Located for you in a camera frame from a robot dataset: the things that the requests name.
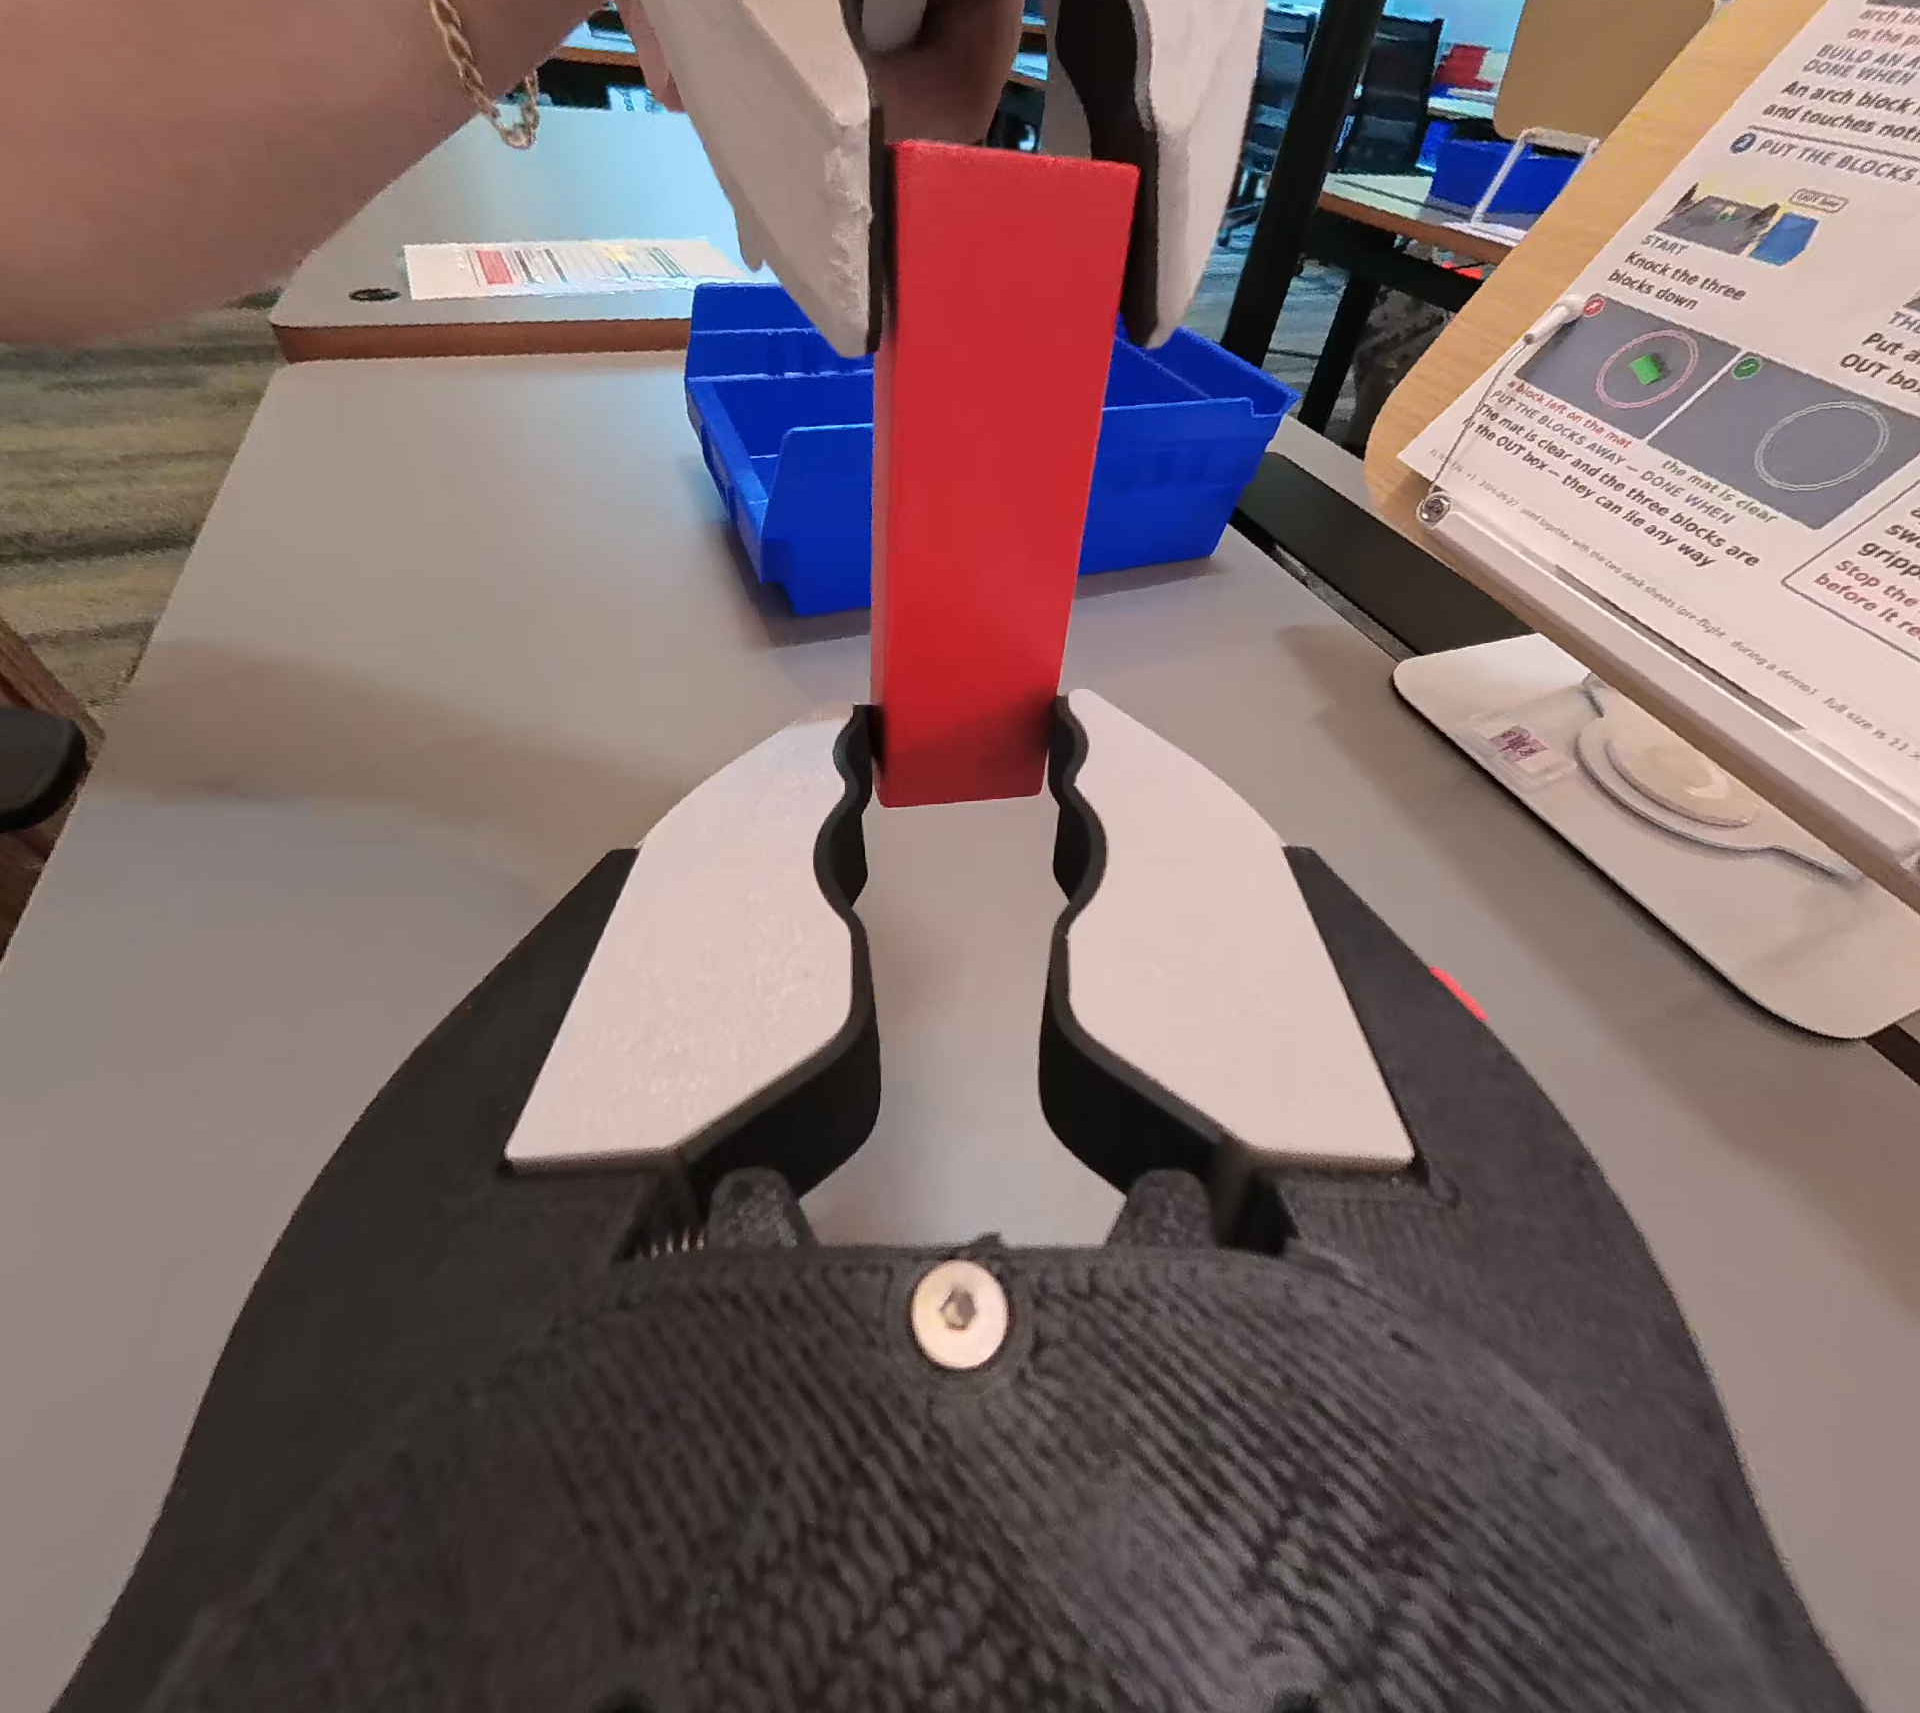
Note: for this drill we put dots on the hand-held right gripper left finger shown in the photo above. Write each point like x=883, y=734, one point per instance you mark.
x=721, y=963

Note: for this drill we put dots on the red plank block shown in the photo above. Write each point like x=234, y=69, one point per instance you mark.
x=990, y=469

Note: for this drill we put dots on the printed paper sheet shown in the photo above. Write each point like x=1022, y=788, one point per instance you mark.
x=571, y=271

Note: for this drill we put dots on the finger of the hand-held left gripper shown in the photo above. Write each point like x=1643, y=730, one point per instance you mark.
x=750, y=19
x=1201, y=19

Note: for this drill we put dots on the wooden instruction board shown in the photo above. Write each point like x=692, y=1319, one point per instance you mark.
x=1479, y=288

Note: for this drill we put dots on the person's left forearm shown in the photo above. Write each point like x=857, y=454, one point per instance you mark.
x=194, y=48

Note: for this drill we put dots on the black chair armrest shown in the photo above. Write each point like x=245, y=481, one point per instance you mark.
x=38, y=768

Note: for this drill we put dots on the black pole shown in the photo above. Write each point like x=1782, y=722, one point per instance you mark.
x=1335, y=93

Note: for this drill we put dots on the white stand base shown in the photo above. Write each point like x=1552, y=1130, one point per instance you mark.
x=1770, y=918

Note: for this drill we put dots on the black office chair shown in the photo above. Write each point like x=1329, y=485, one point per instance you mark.
x=1388, y=93

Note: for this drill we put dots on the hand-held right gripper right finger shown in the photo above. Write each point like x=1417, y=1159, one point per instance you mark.
x=1215, y=963

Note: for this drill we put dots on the background blue bin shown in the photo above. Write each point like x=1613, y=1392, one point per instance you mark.
x=1500, y=180

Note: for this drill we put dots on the blue plastic bin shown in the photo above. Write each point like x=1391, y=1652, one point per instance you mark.
x=1170, y=469

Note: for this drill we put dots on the background wooden board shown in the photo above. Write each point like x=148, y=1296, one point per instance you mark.
x=1605, y=48

